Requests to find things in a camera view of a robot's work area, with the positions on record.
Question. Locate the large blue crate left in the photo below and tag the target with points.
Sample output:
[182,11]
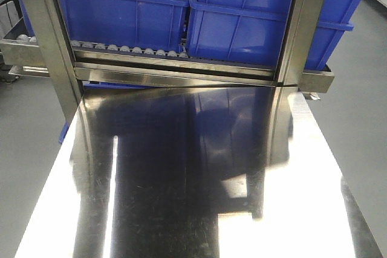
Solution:
[157,24]

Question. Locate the left steel rack post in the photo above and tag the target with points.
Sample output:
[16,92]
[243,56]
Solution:
[48,37]

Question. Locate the large blue crate lower right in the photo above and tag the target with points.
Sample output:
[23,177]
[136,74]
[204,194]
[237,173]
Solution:
[235,34]

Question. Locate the steel roller rack frame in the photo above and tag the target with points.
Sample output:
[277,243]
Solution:
[149,70]

